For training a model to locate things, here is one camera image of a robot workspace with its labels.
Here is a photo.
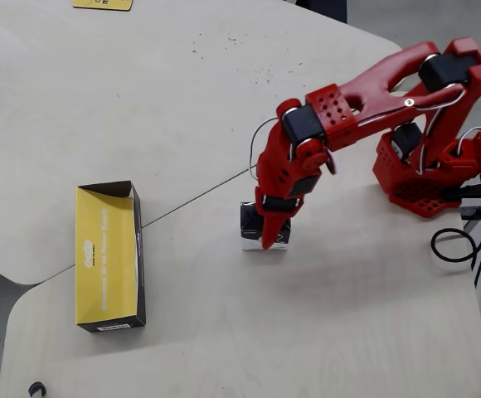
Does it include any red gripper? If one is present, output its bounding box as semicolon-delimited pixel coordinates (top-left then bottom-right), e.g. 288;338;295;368
253;124;329;251

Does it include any small black white box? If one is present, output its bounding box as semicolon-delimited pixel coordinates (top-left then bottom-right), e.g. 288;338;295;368
239;201;292;252

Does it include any red perforated robot base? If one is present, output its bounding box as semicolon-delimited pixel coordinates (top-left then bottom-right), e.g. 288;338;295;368
372;131;481;219

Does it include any long black open box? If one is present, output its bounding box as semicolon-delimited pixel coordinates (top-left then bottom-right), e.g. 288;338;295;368
74;180;148;334

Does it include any black table clamp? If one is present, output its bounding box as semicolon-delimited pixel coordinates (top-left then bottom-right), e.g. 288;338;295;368
443;182;481;235

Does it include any yellow sign plate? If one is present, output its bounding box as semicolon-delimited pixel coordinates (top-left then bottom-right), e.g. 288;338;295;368
72;0;134;12

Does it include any looped black cable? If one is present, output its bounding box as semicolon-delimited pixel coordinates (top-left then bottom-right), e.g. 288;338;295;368
430;172;481;271

